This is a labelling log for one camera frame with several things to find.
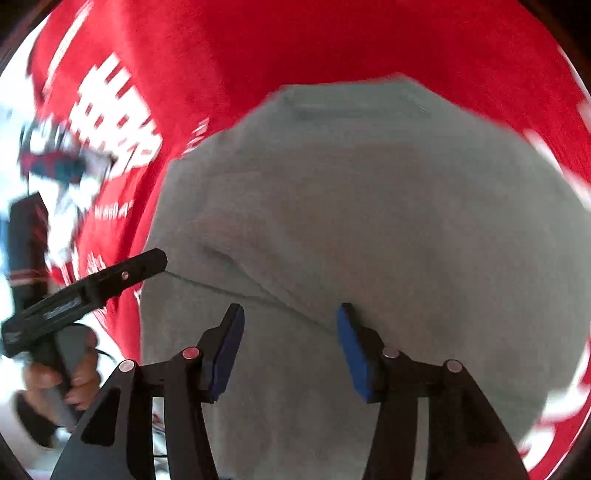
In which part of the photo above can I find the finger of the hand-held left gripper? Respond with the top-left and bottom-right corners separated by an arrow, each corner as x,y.
85,248 -> 168,306

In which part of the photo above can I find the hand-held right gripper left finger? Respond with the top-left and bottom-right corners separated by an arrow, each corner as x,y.
50,303 -> 245,480

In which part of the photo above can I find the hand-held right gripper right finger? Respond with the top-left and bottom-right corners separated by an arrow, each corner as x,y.
336,302 -> 532,480

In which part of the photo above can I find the grey fleece garment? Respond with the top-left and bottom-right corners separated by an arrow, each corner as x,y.
137,76 -> 583,480

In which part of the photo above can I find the person's left forearm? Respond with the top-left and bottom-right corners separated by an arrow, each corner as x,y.
13,390 -> 61,449

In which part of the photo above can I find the red printed blanket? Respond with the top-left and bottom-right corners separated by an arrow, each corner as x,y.
27,0 -> 591,480

